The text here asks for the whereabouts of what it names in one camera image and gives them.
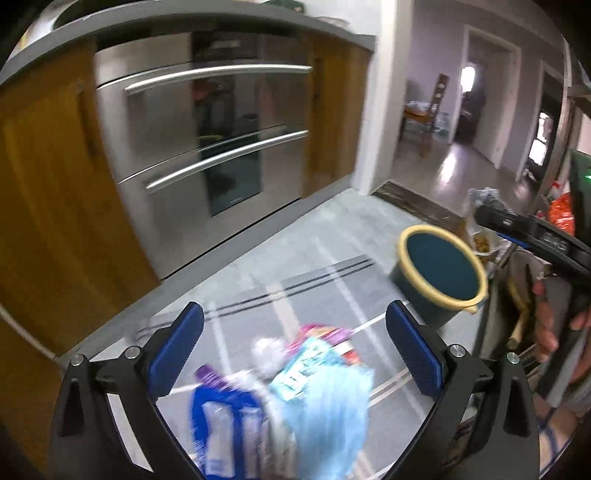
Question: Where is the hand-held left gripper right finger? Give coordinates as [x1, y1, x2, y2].
[383, 300, 541, 480]

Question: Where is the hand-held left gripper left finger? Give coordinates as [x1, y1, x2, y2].
[48, 301, 205, 480]

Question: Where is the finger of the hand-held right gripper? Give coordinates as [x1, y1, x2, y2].
[475, 204, 542, 248]

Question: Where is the teal bin with yellow rim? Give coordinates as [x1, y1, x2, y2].
[389, 225, 489, 330]

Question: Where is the blue and white packet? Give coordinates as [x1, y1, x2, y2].
[191, 364, 264, 480]

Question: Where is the white paper towel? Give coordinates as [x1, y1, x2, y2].
[252, 337, 289, 384]

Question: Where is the red printed carton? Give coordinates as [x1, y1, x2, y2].
[286, 323, 358, 367]

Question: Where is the blue face mask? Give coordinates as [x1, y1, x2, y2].
[281, 364, 375, 480]

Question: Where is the teal snack packet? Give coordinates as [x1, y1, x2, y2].
[268, 337, 352, 402]

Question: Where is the person's right hand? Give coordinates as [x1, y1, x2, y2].
[531, 278, 573, 366]

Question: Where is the clear plastic bag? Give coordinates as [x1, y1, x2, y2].
[466, 187, 509, 259]

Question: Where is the orange bag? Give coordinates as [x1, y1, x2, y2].
[547, 191, 575, 234]

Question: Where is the grey plaid mat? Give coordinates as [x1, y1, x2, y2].
[88, 251, 462, 480]

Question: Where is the wooden chair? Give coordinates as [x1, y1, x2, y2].
[418, 73, 451, 158]

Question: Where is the narrow wooden cabinet panel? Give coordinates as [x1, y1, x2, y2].
[302, 34, 372, 200]

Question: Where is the large wooden cabinet door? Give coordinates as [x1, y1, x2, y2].
[0, 46, 160, 462]

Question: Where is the grey countertop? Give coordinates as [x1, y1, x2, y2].
[0, 0, 377, 85]

